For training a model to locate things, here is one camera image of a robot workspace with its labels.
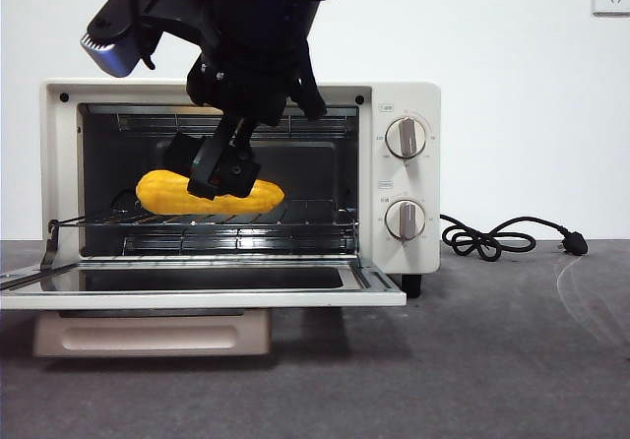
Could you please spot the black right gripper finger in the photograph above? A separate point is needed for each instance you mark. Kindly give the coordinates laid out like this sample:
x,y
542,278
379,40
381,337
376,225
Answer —
x,y
177,153
236,173

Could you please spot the round temperature knob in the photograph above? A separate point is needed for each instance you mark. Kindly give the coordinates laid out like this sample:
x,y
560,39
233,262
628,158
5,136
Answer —
x,y
406,138

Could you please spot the yellow corn cob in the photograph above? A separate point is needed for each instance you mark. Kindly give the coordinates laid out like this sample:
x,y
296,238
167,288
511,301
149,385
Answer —
x,y
162,195

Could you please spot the cream Toshiba toaster oven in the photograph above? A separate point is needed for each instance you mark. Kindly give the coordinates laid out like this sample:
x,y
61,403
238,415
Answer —
x,y
429,178

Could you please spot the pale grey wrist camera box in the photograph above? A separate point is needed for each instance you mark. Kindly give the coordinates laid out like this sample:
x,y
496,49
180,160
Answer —
x,y
115,57

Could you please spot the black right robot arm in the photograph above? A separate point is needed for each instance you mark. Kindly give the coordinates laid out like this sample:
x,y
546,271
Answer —
x,y
256,40

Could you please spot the round timer knob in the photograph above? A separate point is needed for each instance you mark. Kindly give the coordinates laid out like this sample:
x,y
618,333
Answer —
x,y
405,220

